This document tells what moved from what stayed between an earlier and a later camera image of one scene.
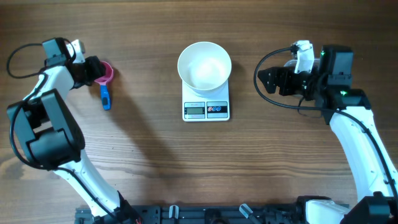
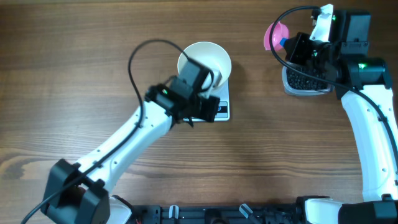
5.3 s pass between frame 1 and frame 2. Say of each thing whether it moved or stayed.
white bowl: stayed
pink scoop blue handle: moved
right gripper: moved
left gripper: moved
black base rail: stayed
